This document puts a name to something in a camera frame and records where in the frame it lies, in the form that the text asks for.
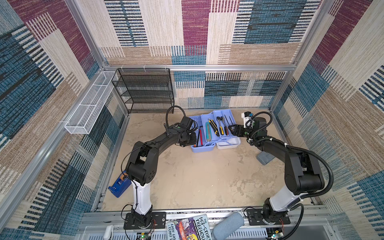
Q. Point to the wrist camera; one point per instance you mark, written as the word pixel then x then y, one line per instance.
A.
pixel 253 122
pixel 188 124

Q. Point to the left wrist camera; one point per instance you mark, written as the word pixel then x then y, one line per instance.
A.
pixel 188 124

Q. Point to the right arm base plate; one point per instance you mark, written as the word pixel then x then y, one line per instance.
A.
pixel 257 217

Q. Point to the red handled hex key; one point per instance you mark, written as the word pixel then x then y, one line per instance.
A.
pixel 201 136

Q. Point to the blue tape dispenser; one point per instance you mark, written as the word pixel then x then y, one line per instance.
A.
pixel 120 185

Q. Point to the colourful children's book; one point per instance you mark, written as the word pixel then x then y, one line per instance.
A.
pixel 194 228

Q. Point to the white wire mesh basket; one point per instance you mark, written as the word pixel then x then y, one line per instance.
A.
pixel 88 110

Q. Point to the grey sponge block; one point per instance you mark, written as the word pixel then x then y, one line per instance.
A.
pixel 265 158

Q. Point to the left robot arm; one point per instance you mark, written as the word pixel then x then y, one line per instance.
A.
pixel 143 164

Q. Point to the blue white plastic toolbox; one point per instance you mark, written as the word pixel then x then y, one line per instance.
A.
pixel 213 131

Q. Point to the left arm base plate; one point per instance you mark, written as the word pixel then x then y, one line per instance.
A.
pixel 135 221

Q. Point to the grey foam roller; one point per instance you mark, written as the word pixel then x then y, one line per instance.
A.
pixel 228 226

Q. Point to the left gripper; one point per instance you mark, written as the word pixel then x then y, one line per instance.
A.
pixel 193 141

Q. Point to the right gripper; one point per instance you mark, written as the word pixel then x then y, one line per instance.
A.
pixel 238 127

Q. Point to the yellow black utility knife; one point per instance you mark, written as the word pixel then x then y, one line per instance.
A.
pixel 215 128

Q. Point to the teal utility knife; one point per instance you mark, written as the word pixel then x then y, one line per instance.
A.
pixel 208 132

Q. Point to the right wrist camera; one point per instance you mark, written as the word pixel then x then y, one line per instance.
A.
pixel 253 122

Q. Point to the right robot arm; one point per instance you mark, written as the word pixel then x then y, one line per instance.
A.
pixel 306 174

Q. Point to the yellow handled ratchet wrench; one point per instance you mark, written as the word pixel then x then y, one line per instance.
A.
pixel 220 125

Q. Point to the orange handled hex key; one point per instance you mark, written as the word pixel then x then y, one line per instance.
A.
pixel 198 138

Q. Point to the black mesh shelf rack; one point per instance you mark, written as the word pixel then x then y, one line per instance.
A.
pixel 145 90

